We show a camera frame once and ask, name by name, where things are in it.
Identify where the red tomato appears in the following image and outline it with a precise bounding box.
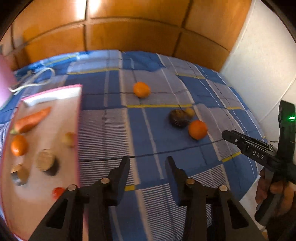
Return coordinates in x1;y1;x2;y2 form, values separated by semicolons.
52;187;65;200

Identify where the large orange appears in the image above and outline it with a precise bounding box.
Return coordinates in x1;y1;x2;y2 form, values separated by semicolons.
188;120;208;140

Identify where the small orange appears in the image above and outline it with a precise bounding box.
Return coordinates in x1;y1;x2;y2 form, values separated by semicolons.
133;82;151;98

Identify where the person's right hand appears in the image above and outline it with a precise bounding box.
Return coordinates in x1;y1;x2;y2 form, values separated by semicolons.
255;168;295;216

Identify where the pink rimmed tray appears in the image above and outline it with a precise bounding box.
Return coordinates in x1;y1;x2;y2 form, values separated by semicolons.
1;84;82;240

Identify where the wood log piece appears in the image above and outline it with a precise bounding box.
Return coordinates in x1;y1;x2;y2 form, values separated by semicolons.
36;149;60;176
11;164;29;186

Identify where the orange in tray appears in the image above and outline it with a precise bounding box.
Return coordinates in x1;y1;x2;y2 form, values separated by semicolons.
11;135;29;157

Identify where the dark brown rotten fruit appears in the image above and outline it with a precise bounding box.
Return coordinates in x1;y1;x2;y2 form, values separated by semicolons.
169;109;190;128

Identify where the tan round fruit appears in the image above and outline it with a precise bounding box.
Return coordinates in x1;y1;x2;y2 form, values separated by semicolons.
185;108;195;120

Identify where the carrot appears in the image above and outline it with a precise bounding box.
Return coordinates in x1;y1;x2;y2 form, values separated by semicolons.
10;107;51;135

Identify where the blue plaid tablecloth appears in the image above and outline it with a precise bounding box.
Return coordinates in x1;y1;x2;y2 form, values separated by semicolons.
1;50;265;240

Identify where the pink electric kettle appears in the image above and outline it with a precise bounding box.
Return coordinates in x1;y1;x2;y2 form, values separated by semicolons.
0;55;16;109

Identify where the white kettle cable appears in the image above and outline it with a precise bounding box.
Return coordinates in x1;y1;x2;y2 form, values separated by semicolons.
9;67;56;95

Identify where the wooden wall panelling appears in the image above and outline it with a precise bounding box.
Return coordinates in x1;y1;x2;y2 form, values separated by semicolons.
1;1;251;71

